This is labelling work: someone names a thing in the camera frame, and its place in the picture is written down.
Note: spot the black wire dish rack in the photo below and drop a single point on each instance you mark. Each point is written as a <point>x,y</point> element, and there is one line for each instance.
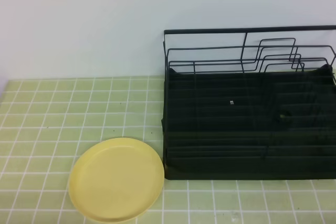
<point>249,103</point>

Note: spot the yellow round plate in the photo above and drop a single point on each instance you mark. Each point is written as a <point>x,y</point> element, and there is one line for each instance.
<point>116,180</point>

